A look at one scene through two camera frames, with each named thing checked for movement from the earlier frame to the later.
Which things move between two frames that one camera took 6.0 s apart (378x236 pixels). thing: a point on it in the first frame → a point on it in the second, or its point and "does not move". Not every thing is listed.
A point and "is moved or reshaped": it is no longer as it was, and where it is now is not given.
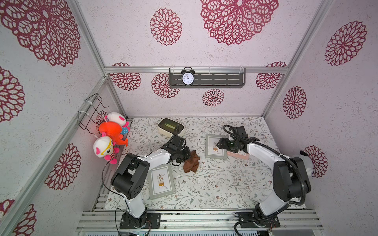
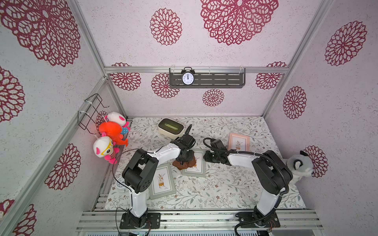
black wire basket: [89, 112] does not move
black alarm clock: [188, 75] does not move
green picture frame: [161, 182] does not move
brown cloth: [191, 163] is moved or reshaped
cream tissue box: [167, 127] does not move
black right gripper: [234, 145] → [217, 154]
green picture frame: [212, 151] is moved or reshaped
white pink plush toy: [117, 117] does not move
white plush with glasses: [104, 147] does not move
